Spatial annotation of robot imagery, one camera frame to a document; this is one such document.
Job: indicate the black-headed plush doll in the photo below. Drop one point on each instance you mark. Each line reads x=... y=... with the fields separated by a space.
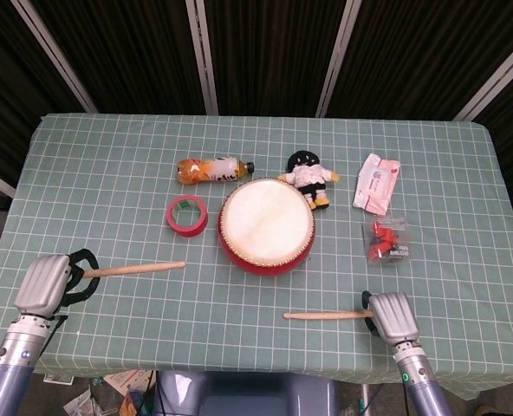
x=308 y=175

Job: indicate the green checked tablecloth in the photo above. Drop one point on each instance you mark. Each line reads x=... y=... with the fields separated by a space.
x=109 y=173

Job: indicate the clear bag with red parts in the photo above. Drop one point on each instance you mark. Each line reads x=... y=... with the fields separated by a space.
x=386 y=242

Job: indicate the white pink wet wipes pack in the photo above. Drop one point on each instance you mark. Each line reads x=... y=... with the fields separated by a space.
x=375 y=184

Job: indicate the red drum with white skin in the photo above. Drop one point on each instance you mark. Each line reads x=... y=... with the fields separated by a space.
x=265 y=221

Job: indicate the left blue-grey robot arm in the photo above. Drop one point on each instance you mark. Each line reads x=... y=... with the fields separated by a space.
x=9 y=372

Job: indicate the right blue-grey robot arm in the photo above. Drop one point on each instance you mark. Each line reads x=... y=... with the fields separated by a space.
x=421 y=385

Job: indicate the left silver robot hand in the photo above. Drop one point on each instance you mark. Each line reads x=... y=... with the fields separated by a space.
x=42 y=281

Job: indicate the orange drink plastic bottle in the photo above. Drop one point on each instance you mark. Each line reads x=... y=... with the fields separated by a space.
x=213 y=171

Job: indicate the wooden drumstick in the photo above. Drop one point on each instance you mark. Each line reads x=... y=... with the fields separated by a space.
x=326 y=315
x=139 y=268

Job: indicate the white table leg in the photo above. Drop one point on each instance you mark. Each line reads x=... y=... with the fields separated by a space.
x=365 y=401

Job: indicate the paper litter pile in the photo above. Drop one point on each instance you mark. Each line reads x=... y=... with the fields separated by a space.
x=122 y=383

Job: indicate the red adhesive tape roll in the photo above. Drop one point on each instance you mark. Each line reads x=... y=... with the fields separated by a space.
x=172 y=220

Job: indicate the blue-grey robot torso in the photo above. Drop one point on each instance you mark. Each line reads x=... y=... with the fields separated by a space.
x=248 y=396

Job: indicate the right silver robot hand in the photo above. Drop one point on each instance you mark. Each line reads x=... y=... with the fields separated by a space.
x=395 y=316

